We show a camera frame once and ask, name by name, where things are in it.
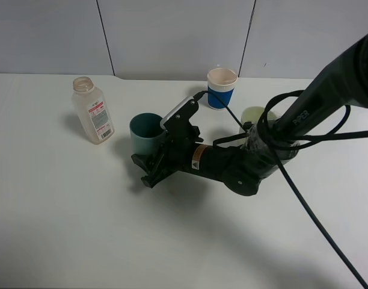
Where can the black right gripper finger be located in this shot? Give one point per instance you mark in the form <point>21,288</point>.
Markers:
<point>145,162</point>

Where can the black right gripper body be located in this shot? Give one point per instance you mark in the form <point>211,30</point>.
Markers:
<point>171,154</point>

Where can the teal plastic cup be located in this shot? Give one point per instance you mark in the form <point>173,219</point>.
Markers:
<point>146,133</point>

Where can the clear plastic drink bottle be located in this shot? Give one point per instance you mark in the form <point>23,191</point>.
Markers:
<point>92,110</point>

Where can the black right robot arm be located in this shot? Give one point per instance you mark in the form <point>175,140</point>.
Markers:
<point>268,143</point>

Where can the blue sleeved glass cup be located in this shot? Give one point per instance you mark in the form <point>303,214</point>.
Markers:
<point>220,84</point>

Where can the pale green plastic cup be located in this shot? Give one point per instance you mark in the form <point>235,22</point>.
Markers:
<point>252,114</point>

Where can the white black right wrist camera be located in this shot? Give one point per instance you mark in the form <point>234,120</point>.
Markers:
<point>177,120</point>

